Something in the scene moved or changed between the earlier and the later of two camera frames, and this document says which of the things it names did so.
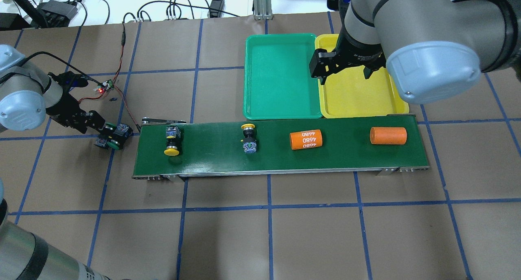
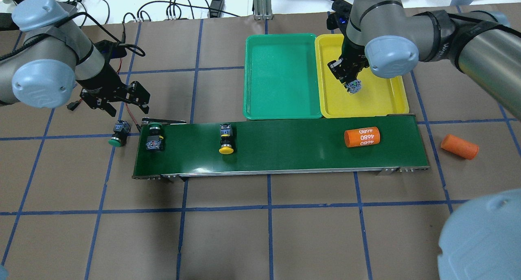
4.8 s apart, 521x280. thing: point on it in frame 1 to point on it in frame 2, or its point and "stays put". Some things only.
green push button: [102, 140] to [154, 140]
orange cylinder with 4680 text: [306, 139] to [362, 137]
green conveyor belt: [166, 148] stays put
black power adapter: [217, 3] stays put
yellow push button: [172, 133] to [226, 147]
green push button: [121, 132] stays put
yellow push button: [249, 143] to [353, 86]
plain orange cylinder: [388, 135] to [460, 147]
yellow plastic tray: [346, 94] stays put
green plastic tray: [277, 83] stays put
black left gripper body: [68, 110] to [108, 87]
